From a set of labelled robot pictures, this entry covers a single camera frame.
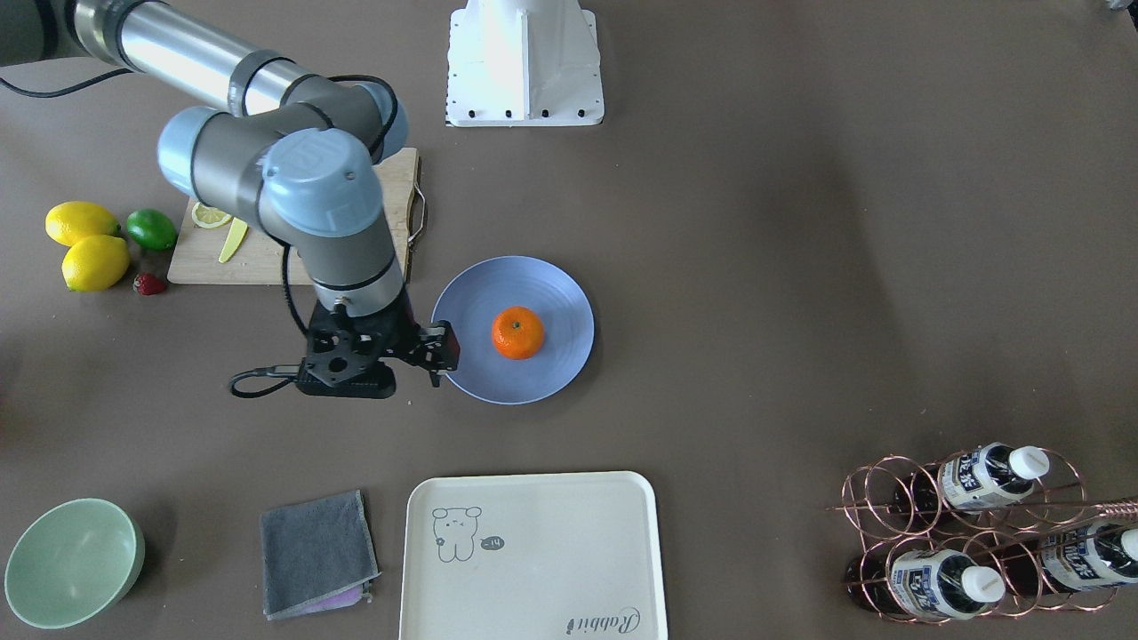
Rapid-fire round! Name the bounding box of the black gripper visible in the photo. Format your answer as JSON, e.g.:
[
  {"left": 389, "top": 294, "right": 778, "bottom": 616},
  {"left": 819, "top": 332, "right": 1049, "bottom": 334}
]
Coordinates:
[{"left": 308, "top": 286, "right": 461, "bottom": 388}]

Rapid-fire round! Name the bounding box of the blue round plate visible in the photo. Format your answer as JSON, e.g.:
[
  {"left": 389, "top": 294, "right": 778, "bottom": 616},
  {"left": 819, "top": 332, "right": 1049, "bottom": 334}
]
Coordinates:
[{"left": 432, "top": 256, "right": 595, "bottom": 405}]

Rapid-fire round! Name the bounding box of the orange fruit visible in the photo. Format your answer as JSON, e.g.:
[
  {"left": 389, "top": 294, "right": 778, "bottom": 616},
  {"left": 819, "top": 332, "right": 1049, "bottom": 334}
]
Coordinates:
[{"left": 490, "top": 307, "right": 546, "bottom": 360}]

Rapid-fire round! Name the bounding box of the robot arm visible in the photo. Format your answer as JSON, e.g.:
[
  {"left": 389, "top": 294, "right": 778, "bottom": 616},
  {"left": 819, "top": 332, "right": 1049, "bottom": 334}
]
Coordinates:
[{"left": 48, "top": 1, "right": 461, "bottom": 397}]

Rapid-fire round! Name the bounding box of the wooden cutting board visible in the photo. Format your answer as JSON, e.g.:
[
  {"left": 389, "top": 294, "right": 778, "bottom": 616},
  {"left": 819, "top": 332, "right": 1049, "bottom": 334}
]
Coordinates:
[{"left": 167, "top": 148, "right": 426, "bottom": 286}]

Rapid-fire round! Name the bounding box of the yellow plastic knife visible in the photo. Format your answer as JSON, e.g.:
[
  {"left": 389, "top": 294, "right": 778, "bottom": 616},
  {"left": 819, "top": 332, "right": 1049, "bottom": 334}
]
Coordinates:
[{"left": 217, "top": 218, "right": 249, "bottom": 264}]

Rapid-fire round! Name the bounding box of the grey folded cloth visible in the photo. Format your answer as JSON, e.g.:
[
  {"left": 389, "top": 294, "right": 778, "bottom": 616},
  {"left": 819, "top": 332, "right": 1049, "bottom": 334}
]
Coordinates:
[{"left": 259, "top": 489, "right": 381, "bottom": 622}]

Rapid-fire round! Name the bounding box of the cream rabbit tray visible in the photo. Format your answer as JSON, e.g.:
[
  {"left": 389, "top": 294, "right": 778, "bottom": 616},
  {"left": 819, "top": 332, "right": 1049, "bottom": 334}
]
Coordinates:
[{"left": 398, "top": 471, "right": 669, "bottom": 639}]

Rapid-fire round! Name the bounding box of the lower lemon slice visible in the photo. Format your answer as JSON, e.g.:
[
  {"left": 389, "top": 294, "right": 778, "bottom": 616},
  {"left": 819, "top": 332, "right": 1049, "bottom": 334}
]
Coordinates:
[{"left": 190, "top": 202, "right": 233, "bottom": 229}]

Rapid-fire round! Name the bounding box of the red strawberry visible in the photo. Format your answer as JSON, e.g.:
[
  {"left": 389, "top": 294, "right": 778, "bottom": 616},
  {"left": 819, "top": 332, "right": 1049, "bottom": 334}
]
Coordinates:
[{"left": 132, "top": 272, "right": 168, "bottom": 296}]

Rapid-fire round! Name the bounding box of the green lime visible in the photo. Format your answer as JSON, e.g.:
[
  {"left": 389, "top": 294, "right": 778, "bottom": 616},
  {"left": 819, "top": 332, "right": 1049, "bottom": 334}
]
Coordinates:
[{"left": 125, "top": 208, "right": 178, "bottom": 252}]

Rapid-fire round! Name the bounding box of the upper whole lemon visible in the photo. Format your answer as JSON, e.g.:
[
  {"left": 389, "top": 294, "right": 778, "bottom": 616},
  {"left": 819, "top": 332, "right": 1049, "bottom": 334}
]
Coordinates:
[{"left": 61, "top": 235, "right": 131, "bottom": 292}]

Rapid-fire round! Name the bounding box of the whole lemon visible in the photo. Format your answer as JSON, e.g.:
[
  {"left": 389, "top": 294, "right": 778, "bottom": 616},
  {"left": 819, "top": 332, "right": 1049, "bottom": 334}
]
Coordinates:
[
  {"left": 61, "top": 235, "right": 131, "bottom": 292},
  {"left": 44, "top": 200, "right": 121, "bottom": 247}
]

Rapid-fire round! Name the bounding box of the lower whole lemon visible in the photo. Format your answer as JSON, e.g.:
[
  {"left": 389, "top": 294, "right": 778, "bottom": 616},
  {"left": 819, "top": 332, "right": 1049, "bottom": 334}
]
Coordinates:
[{"left": 44, "top": 200, "right": 121, "bottom": 247}]

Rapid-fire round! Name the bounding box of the mint green bowl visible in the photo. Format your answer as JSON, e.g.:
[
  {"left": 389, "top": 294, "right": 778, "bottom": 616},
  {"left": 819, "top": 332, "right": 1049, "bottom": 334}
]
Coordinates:
[{"left": 5, "top": 498, "right": 146, "bottom": 629}]

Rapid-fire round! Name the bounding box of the front tea bottle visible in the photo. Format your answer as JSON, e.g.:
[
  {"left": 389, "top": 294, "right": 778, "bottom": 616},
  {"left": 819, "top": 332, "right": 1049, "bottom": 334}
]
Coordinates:
[{"left": 843, "top": 549, "right": 1006, "bottom": 623}]

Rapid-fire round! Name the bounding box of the tea bottle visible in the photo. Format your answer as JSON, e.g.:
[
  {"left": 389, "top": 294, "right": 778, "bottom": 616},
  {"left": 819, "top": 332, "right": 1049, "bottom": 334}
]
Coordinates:
[
  {"left": 1000, "top": 519, "right": 1137, "bottom": 596},
  {"left": 893, "top": 443, "right": 1050, "bottom": 522},
  {"left": 843, "top": 549, "right": 1006, "bottom": 623}
]

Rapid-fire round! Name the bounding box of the rear tea bottle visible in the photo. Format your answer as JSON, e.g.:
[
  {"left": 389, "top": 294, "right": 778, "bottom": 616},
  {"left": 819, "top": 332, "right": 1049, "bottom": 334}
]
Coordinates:
[
  {"left": 893, "top": 443, "right": 1050, "bottom": 522},
  {"left": 1000, "top": 519, "right": 1137, "bottom": 596}
]

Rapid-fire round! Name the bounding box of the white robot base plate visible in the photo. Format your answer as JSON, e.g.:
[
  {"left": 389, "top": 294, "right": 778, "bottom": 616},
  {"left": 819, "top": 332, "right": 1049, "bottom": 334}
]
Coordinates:
[{"left": 445, "top": 9, "right": 605, "bottom": 128}]

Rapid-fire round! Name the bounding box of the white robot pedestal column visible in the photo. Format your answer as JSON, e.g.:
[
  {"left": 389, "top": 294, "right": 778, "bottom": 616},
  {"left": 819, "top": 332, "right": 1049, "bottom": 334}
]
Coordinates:
[{"left": 453, "top": 0, "right": 597, "bottom": 112}]

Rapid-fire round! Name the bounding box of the copper wire bottle rack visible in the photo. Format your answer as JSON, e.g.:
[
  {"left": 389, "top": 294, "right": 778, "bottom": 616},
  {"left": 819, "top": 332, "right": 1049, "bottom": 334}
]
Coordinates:
[{"left": 838, "top": 443, "right": 1135, "bottom": 625}]

